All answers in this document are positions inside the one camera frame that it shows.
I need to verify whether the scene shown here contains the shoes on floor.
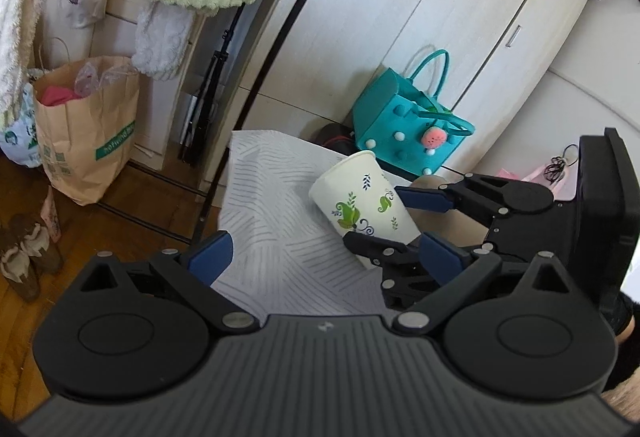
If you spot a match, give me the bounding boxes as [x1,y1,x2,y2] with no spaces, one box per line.
[1,214,63,303]

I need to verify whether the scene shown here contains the tan cylindrical cup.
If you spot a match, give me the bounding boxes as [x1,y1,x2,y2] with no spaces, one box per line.
[408,207,488,247]

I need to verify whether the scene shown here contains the white paper cup green pattern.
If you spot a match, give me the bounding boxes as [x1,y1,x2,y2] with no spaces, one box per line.
[309,151,420,244]

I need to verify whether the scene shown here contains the black hair ties on hook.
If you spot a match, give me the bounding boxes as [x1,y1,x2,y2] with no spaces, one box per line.
[543,143,580,186]

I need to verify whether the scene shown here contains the pink gift bag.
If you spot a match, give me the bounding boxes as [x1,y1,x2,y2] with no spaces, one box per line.
[497,165,575,200]

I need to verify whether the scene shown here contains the white green plastic bag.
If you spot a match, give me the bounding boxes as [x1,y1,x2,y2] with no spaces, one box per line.
[1,82,41,168]

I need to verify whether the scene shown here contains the white patterned tablecloth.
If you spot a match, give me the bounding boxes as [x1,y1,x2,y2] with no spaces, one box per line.
[213,130,391,320]

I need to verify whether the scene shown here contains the black clothes rack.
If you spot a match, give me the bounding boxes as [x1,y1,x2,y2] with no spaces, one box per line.
[96,0,362,248]

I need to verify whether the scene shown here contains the teal felt handbag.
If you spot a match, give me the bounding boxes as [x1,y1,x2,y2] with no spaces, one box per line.
[352,49,475,177]

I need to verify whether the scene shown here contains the brown paper shopping bag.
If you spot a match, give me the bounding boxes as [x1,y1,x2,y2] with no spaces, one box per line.
[32,56,140,206]

